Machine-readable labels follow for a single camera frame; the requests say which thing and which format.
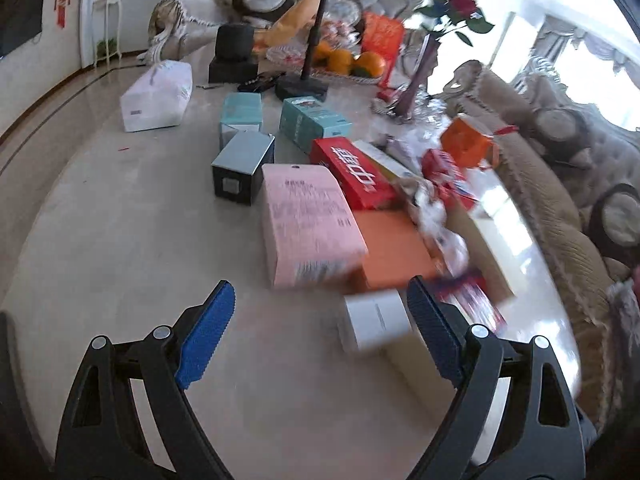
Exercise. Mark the white tissue pack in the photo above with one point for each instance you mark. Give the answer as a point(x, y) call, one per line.
point(157, 95)

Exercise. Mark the black speaker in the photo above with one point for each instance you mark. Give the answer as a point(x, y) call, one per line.
point(234, 45)

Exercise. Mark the glass fruit plate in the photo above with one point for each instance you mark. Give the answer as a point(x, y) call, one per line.
point(280, 55)

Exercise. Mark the yellow paper bag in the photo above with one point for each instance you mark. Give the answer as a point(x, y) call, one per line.
point(290, 20)

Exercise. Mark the white carved sofa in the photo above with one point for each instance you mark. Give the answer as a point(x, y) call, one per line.
point(200, 25)

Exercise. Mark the grey and black box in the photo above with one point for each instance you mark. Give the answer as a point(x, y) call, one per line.
point(242, 160)

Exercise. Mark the plain teal box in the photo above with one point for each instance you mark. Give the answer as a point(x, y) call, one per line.
point(241, 112)

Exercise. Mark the printed teal box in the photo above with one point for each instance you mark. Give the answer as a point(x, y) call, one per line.
point(310, 120)

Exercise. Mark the beige sofa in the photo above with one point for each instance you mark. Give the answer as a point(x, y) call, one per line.
point(545, 195)

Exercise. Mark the orange box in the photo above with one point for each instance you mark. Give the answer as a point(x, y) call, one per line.
point(390, 250)

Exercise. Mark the orange gift bag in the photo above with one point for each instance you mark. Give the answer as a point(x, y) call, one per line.
point(465, 142)

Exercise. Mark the red snack packet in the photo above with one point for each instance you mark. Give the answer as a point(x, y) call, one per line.
point(442, 167)

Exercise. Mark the brown cardboard box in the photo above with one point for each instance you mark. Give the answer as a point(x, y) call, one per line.
point(482, 245)

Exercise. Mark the dark red vase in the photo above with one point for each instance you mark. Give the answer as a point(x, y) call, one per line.
point(420, 75)

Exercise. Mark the pink box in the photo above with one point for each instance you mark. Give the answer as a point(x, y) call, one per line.
point(307, 220)

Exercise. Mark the white side table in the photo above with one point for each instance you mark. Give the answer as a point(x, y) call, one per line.
point(107, 2)

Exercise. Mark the small green plant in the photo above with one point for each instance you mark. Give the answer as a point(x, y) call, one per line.
point(105, 47)

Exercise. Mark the crumpled wrapper pile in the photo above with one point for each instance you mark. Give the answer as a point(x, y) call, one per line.
point(435, 215)

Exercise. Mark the white curtain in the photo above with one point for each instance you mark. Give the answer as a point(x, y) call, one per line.
point(595, 45)

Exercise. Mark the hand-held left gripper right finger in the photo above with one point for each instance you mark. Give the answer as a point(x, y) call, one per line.
point(435, 330)

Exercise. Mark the small black gadget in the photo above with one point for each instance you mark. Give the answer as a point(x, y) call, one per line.
point(257, 82)

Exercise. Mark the small white box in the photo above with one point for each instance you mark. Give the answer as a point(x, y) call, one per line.
point(372, 320)

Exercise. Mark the white and yellow box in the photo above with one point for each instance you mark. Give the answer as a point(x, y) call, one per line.
point(385, 160)

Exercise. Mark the clear plastic wrapper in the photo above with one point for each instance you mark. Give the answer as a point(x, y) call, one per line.
point(415, 132)

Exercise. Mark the red gift box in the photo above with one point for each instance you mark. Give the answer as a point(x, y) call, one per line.
point(382, 35)

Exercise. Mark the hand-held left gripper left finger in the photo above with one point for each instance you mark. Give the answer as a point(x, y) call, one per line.
point(207, 332)

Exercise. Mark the wrapped candies pile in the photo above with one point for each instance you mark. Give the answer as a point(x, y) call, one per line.
point(337, 32)

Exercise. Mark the black phone stand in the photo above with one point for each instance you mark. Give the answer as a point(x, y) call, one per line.
point(300, 91)

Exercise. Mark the large red box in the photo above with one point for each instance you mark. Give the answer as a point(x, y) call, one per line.
point(350, 170)

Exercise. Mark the orange fruit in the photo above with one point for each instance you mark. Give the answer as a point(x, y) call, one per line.
point(341, 61)
point(370, 65)
point(322, 54)

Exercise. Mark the red and blue toothpaste box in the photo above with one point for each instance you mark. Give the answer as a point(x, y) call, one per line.
point(475, 302)

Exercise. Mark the black television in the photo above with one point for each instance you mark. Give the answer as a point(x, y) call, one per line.
point(20, 25)

